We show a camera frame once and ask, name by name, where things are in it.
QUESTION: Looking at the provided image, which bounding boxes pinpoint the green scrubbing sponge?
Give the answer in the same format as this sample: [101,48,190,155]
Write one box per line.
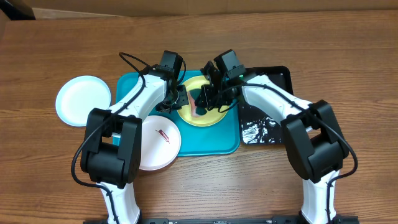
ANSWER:
[188,89,207,118]

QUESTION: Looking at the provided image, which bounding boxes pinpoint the yellow-green round plate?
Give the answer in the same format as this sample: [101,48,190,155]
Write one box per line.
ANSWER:
[177,76,227,127]

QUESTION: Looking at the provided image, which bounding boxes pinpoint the white pink round plate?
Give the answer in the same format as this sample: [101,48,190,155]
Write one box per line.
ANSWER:
[139,115,182,171]

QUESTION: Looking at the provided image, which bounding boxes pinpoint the light blue round plate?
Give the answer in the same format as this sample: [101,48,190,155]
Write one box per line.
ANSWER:
[55,75,111,127]

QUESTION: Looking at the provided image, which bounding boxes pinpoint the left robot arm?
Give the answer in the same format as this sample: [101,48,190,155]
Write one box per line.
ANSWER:
[71,65,188,223]

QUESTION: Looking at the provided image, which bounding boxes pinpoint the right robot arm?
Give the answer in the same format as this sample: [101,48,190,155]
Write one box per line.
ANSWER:
[195,61,353,223]

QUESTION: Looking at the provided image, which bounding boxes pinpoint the teal plastic serving tray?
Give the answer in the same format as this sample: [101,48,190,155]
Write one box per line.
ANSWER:
[116,70,240,157]

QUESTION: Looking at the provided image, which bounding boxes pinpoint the black rectangular tray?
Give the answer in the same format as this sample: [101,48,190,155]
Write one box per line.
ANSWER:
[238,66,294,145]

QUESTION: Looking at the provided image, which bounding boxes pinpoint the dark object top-left corner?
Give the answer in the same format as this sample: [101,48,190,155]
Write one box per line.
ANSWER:
[1,0,36,21]

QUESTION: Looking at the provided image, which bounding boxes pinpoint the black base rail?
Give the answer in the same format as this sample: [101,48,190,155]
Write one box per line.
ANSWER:
[83,215,360,224]

